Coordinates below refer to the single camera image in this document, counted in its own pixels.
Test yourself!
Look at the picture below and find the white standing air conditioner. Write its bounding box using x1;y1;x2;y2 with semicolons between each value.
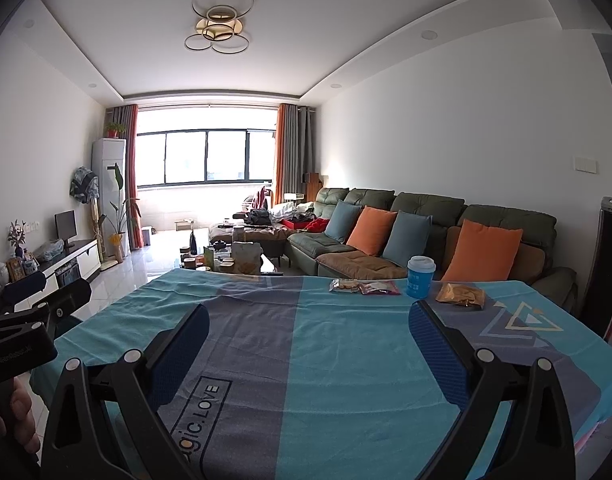
92;137;129;261

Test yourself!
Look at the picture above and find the pink snack packet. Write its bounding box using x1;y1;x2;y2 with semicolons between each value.
358;280;401;296

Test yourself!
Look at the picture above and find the blue grey tablecloth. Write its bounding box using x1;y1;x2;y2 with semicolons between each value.
30;266;612;480

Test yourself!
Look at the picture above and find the glass coffee table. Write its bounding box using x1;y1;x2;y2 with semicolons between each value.
176;240;287;278

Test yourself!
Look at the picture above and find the black tv monitor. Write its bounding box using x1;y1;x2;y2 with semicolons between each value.
54;210;79;248

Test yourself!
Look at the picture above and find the clear plastic bag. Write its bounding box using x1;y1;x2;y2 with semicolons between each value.
36;239;65;261

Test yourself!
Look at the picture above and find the person's left hand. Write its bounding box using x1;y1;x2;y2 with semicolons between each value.
10;376;40;456

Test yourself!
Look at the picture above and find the brown seat mat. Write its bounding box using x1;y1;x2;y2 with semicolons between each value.
316;250;409;279

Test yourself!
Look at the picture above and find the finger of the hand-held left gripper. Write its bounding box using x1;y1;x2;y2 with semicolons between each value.
3;272;49;307
33;277;92;328

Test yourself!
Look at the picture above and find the blue cup with white lid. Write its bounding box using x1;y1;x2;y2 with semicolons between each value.
406;255;435;299

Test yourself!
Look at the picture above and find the covered standing fan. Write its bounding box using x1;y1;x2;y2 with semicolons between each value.
69;165;100;251

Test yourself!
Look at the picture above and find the ring ceiling lamp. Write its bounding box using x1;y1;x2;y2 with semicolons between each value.
184;0;255;55

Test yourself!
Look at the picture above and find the blue cushion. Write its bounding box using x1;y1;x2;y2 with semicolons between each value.
382;210;433;268
325;200;363;243

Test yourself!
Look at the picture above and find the orange grey curtain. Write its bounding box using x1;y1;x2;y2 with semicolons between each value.
274;103;317;201
104;104;144;251

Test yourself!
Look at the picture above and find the orange cushion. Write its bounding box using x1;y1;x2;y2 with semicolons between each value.
441;218;524;283
346;205;397;257

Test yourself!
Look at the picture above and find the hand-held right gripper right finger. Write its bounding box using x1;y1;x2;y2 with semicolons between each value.
408;300;577;480

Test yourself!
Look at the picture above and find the white tv cabinet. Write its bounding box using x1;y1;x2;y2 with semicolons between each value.
0;239;100;316

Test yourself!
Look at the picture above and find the dark framed window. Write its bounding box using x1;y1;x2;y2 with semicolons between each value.
136;130;277;188

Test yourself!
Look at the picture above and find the tall leafy floor plant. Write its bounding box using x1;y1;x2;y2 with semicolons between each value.
100;162;141;263

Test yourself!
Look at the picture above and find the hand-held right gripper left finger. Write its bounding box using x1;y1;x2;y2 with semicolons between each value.
40;303;210;480

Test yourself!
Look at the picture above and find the paper bag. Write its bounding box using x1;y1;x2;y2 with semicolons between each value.
231;241;264;276

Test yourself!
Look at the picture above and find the gold snack packet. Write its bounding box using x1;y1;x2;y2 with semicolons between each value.
435;282;487;311

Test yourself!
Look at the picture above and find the green leather sofa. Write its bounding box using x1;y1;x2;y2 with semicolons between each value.
208;187;579;311

